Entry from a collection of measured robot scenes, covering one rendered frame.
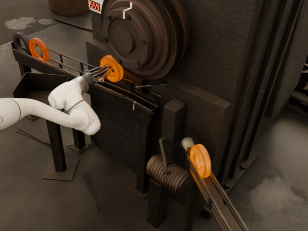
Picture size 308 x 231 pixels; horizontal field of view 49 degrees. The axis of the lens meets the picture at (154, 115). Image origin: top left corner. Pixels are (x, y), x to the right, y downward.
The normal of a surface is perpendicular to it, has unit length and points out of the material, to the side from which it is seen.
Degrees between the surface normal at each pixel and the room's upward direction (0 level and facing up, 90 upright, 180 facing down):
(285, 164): 0
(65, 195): 0
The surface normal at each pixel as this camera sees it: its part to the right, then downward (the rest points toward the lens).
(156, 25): 0.32, 0.13
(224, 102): 0.06, -0.77
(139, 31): -0.62, 0.47
